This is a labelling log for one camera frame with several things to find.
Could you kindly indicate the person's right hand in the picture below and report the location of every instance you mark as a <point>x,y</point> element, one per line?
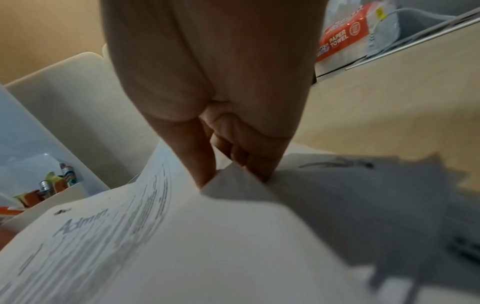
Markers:
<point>210,59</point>

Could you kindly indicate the unsorted paper pile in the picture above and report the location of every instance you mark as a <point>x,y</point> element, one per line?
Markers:
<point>393,207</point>

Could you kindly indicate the white pen cup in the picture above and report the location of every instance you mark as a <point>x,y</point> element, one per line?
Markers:
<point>78,196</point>

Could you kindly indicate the red white paper towel pack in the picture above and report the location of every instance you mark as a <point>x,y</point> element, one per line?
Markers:
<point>348,32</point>

